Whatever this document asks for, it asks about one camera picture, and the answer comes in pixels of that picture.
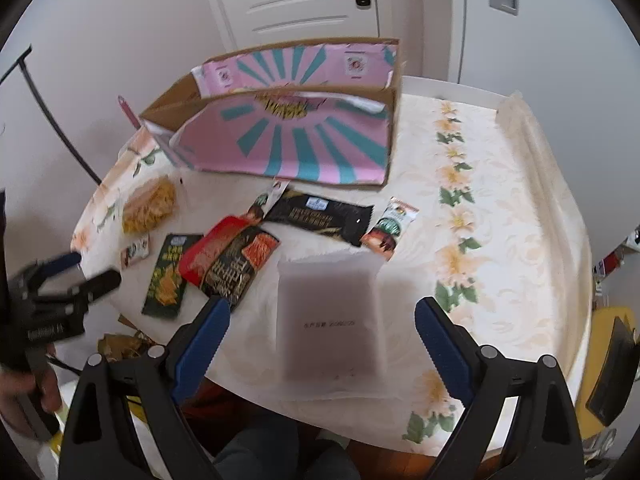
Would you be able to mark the person's dark grey pants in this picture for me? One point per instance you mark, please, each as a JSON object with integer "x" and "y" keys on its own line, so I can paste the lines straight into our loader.
{"x": 285, "y": 452}

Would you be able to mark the black flat item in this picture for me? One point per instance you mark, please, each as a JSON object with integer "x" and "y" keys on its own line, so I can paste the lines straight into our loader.
{"x": 612, "y": 375}

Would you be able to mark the pink striped cardboard box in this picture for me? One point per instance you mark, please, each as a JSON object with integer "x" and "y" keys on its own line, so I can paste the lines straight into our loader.
{"x": 310, "y": 150}

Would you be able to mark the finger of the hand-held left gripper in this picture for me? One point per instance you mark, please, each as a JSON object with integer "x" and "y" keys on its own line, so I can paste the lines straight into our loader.
{"x": 62, "y": 263}
{"x": 97, "y": 286}

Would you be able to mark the small green and white packet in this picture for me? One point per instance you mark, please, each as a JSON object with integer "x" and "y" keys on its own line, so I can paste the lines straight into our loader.
{"x": 265, "y": 202}

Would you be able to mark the yellow chair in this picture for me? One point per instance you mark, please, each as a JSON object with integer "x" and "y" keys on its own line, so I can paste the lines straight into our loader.
{"x": 602, "y": 320}

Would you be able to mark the person's left hand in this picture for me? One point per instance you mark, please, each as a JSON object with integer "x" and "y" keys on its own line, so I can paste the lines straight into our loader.
{"x": 47, "y": 392}

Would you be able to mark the clear packet of yellow noodles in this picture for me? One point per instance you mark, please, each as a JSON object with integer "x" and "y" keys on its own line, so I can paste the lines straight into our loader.
{"x": 149, "y": 206}

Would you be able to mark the small pale snack packet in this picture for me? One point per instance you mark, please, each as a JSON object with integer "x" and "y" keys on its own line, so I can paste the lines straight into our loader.
{"x": 135, "y": 251}

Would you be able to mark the small white-green snack packet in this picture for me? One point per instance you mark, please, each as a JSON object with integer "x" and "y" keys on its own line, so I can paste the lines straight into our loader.
{"x": 390, "y": 230}

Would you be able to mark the dark green chip packet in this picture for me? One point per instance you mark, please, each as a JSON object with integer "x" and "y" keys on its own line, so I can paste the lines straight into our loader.
{"x": 167, "y": 275}

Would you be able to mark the long black snack packet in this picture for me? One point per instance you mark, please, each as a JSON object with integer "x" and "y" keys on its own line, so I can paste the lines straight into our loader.
{"x": 320, "y": 217}

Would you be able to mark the red and white clutter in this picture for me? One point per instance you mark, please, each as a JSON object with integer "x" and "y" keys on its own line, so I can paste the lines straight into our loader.
{"x": 612, "y": 260}

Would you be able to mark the white panelled door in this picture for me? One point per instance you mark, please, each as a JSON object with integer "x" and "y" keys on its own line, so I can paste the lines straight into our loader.
{"x": 290, "y": 0}

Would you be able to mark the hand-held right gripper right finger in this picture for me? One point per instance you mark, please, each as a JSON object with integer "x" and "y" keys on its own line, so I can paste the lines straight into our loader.
{"x": 445, "y": 350}

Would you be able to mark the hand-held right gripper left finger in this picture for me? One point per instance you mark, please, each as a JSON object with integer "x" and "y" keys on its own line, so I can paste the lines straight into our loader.
{"x": 200, "y": 345}

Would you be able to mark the brown crumpled bag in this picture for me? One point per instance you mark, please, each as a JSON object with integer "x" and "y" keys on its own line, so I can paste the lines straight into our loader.
{"x": 122, "y": 347}

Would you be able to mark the red and black snack packet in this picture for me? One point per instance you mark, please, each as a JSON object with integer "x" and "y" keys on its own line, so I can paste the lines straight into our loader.
{"x": 227, "y": 260}

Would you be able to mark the pink stick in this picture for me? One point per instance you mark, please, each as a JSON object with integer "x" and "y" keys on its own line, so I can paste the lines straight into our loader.
{"x": 128, "y": 111}

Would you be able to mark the translucent white snack packet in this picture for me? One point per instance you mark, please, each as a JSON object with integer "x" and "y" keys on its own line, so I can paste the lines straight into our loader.
{"x": 327, "y": 320}

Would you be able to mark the black thin metal rod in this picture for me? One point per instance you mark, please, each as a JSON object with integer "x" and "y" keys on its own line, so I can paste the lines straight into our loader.
{"x": 47, "y": 110}

